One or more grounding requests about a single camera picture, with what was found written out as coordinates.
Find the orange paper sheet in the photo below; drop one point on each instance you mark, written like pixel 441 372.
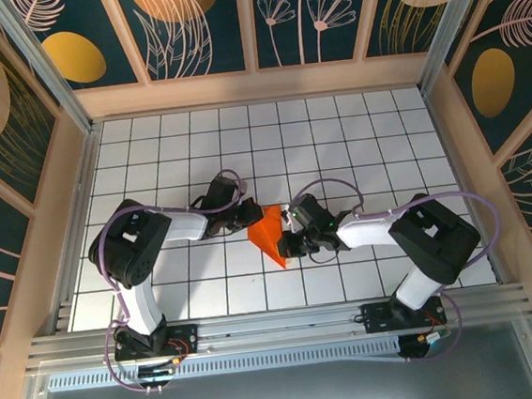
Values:
pixel 264 232

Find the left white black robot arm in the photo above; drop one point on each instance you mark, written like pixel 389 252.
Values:
pixel 186 226

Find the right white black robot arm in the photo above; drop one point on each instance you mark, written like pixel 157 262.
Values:
pixel 368 232

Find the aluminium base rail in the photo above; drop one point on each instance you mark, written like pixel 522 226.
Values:
pixel 283 325

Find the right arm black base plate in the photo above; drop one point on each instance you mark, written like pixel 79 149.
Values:
pixel 374 321

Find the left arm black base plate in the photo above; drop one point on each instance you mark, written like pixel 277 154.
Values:
pixel 189 332

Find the aluminium side rail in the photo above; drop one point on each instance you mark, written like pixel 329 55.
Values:
pixel 78 217
pixel 450 144

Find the aluminium frame post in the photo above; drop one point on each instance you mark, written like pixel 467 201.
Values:
pixel 42 65
pixel 453 26

